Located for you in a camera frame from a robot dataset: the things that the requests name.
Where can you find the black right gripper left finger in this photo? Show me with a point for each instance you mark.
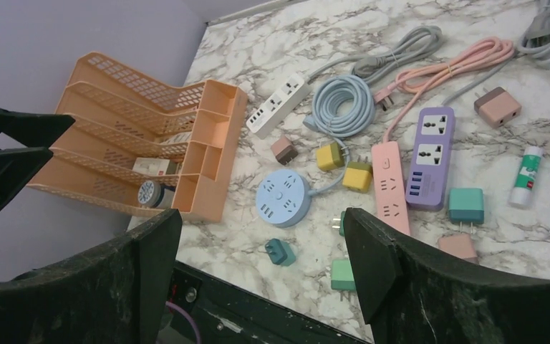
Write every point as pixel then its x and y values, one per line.
pixel 112 293

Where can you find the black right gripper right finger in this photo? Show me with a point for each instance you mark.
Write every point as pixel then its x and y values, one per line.
pixel 411 292

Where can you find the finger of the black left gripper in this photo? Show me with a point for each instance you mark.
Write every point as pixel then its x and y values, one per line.
pixel 25 141

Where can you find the pink charger adapter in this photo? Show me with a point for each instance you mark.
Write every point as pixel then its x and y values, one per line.
pixel 460 246

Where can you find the green charger adapter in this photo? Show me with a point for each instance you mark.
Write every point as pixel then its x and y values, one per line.
pixel 342 279

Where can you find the teal charger adapter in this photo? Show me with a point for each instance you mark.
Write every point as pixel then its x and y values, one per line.
pixel 466 206

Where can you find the pink power strip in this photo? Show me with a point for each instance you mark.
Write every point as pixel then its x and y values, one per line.
pixel 391 206

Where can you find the green charger near strip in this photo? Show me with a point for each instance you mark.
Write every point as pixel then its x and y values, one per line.
pixel 338 223

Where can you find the round patterned tape roll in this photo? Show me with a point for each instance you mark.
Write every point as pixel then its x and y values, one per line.
pixel 155 195

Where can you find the purple power strip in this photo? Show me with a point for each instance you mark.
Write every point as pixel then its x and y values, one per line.
pixel 428 174

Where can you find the yellow olive charger right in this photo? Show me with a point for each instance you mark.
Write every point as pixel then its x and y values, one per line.
pixel 358 175

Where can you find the yellow olive charger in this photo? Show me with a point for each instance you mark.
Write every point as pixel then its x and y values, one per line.
pixel 358 175
pixel 330 157

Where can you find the white box in organizer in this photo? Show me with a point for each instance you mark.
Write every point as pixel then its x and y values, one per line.
pixel 155 166

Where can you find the dark teal small charger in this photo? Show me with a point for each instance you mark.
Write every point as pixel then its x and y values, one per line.
pixel 280 252

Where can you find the orange plastic file organizer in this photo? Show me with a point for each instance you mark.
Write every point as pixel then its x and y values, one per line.
pixel 122 115

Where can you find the white green glue stick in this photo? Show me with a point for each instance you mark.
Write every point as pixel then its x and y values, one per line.
pixel 521 193

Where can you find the blue round power socket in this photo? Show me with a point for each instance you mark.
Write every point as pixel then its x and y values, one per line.
pixel 282 198

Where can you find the yellow olive charger left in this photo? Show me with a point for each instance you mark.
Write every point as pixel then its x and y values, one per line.
pixel 330 157

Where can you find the brown pink small charger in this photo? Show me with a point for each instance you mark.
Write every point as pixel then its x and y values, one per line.
pixel 284 150

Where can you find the pink brown charger far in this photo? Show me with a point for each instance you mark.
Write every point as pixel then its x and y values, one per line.
pixel 497 106

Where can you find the white power strip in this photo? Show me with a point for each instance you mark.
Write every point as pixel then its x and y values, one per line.
pixel 280 104

